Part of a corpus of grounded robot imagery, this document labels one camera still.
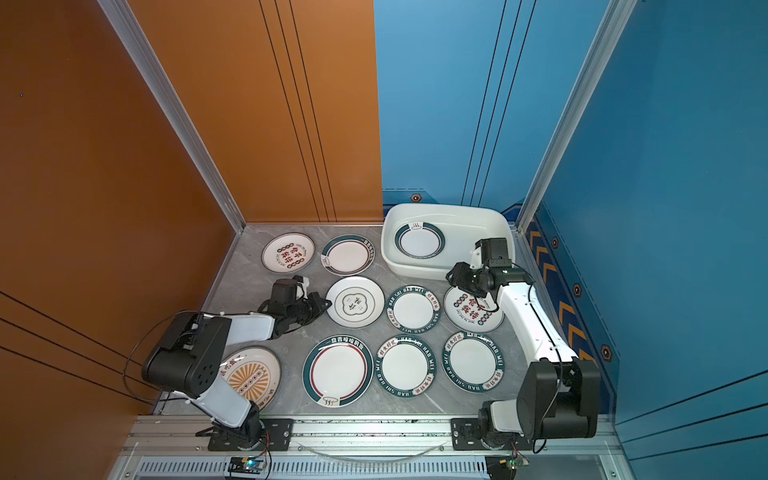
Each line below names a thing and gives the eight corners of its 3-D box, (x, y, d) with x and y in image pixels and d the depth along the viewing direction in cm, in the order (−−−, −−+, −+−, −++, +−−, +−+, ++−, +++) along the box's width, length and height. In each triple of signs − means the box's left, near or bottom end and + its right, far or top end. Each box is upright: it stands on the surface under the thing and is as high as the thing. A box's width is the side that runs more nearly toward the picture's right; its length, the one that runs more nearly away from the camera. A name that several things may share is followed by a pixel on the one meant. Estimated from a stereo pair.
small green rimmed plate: (318, 276, 107) (316, 273, 105) (325, 238, 118) (324, 234, 116) (373, 276, 106) (373, 273, 105) (375, 237, 118) (375, 234, 116)
